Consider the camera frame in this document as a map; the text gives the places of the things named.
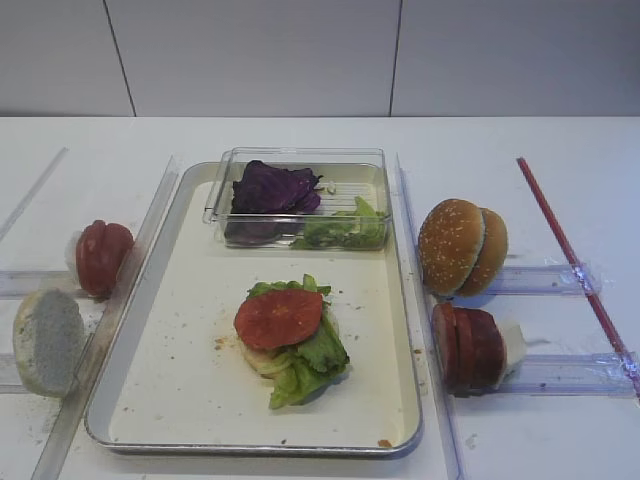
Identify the sliced meat patties stack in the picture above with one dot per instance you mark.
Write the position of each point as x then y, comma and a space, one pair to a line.
472, 351

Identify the green lettuce in container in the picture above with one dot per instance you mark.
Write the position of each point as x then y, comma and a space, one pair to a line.
363, 228

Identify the tomato slice on sandwich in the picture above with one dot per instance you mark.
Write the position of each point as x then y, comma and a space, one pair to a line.
278, 318

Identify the green lettuce on sandwich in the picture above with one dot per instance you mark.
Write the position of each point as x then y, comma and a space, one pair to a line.
296, 383

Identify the sliced tomato stack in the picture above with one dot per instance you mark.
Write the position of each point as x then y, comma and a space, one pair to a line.
99, 254

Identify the white pusher block patties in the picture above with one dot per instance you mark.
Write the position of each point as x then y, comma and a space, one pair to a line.
515, 346

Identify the bread slice on holder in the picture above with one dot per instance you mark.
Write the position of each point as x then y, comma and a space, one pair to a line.
48, 339

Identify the purple cabbage leaves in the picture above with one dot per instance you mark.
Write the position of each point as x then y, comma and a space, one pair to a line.
264, 189

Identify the clear plastic container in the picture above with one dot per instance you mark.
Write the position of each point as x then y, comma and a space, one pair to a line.
346, 173

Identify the bottom bun on tray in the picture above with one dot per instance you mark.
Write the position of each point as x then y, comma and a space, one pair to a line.
322, 353

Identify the sesame burger bun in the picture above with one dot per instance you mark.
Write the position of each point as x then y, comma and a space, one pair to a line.
462, 247

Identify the metal baking tray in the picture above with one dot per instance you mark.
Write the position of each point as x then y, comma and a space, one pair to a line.
176, 383

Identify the clear holder track upper right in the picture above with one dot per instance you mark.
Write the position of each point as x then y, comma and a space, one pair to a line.
522, 276

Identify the clear holder track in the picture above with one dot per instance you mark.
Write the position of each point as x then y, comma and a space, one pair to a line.
18, 284
522, 276
601, 374

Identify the red plastic strip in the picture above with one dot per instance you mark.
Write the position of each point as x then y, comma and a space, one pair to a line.
607, 325

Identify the clear holder track lower right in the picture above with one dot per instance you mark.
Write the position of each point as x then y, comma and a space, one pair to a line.
601, 374

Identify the clear far left strip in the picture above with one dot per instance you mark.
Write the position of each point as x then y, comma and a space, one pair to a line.
32, 192

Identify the clear holder track upper left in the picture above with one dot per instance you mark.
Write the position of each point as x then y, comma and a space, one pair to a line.
18, 284

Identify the clear rail left of tray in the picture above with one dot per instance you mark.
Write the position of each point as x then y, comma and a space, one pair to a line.
54, 453

